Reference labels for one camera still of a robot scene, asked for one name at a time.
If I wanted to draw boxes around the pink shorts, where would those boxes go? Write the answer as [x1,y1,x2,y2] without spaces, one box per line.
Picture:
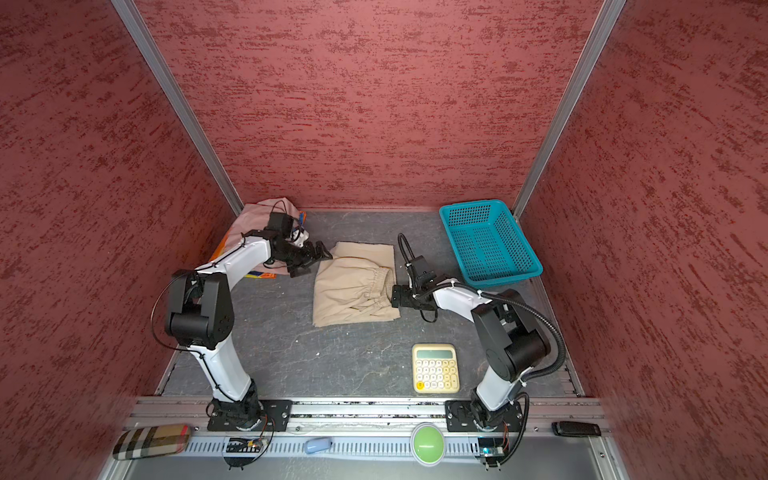
[210,197,306,260]

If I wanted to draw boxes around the plaid glasses case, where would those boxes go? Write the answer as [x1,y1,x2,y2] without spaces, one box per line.
[112,424,192,460]

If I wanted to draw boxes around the left aluminium corner post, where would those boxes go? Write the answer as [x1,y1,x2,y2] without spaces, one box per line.
[110,0,244,215]

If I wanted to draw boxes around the rainbow striped shorts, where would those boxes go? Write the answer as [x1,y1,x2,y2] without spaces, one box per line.
[210,204,288,279]

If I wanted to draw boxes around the green round push button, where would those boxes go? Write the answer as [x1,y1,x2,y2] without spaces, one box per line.
[410,423,446,467]

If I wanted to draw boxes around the aluminium front rail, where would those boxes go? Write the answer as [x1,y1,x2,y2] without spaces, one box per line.
[98,394,631,480]

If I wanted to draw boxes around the black remote device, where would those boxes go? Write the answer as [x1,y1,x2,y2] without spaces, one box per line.
[551,421,602,438]

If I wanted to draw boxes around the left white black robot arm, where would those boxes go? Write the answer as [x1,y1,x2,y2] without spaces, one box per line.
[165,230,333,431]

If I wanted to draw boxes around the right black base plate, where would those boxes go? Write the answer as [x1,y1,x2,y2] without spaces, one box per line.
[445,400,523,433]

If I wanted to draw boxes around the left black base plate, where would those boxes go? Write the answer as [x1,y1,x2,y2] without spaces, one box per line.
[207,399,293,433]

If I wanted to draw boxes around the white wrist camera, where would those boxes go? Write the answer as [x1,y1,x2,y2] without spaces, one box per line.
[266,211,310,246]
[406,256,437,290]

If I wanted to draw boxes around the small circuit board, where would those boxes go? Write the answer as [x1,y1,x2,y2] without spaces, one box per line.
[223,438,268,470]
[476,437,507,469]

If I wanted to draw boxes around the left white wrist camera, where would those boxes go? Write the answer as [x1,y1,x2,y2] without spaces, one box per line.
[266,211,310,246]

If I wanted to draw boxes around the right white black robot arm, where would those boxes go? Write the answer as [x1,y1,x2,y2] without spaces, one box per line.
[391,279,552,431]

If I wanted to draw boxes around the right aluminium corner post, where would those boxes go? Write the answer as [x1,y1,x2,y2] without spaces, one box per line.
[512,0,626,221]

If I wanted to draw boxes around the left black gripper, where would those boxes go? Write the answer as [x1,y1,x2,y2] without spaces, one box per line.
[273,240,333,276]

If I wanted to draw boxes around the left small circuit board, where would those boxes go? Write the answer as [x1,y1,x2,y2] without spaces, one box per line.
[223,438,268,470]

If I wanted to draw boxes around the beige shorts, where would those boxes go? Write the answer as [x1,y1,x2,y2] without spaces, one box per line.
[312,242,400,328]

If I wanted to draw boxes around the black corrugated cable hose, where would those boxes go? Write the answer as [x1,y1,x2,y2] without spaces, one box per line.
[397,232,568,466]

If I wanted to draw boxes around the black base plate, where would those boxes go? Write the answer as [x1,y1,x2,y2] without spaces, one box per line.
[445,400,523,433]
[207,399,293,433]

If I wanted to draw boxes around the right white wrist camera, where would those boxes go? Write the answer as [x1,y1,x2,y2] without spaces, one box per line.
[406,256,437,290]

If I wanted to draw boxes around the teal plastic basket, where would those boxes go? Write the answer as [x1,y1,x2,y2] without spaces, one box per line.
[439,200,543,290]

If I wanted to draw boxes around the small blue grey eraser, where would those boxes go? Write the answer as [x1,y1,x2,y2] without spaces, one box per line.
[304,437,333,455]

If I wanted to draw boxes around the right small circuit board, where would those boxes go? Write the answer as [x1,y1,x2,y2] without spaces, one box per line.
[476,437,507,469]

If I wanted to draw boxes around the cream yellow calculator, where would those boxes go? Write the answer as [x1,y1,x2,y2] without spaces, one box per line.
[412,343,460,394]

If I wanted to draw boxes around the aluminium corner post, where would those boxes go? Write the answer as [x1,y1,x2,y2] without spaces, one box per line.
[110,0,244,215]
[512,0,626,221]

